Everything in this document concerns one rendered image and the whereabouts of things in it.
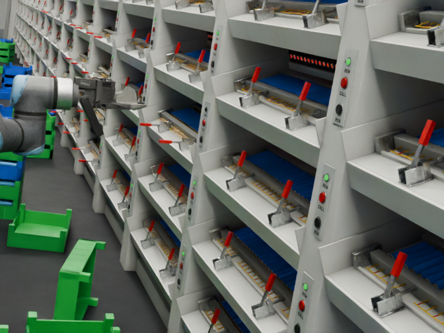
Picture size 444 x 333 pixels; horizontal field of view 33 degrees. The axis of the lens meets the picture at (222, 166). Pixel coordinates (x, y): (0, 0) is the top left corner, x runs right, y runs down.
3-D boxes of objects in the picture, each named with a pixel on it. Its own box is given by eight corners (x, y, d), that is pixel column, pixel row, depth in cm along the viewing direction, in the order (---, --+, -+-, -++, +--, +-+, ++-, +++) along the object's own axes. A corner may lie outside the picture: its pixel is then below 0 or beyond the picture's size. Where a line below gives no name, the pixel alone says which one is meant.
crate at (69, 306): (50, 342, 199) (80, 347, 199) (59, 270, 195) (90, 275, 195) (71, 300, 228) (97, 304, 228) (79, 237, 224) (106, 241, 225)
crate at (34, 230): (63, 252, 269) (66, 231, 267) (6, 246, 266) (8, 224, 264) (69, 228, 298) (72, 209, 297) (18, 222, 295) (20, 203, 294)
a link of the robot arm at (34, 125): (-2, 152, 209) (0, 109, 207) (26, 149, 220) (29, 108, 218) (24, 158, 205) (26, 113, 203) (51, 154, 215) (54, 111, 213)
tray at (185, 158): (197, 180, 196) (188, 146, 193) (148, 135, 252) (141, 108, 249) (267, 158, 201) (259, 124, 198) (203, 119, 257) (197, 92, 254)
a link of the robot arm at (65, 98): (56, 111, 209) (53, 106, 218) (74, 112, 211) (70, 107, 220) (59, 79, 208) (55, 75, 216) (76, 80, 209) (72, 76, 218)
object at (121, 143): (135, 183, 265) (125, 147, 260) (108, 147, 321) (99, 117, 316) (189, 166, 269) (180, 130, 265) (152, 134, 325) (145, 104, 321)
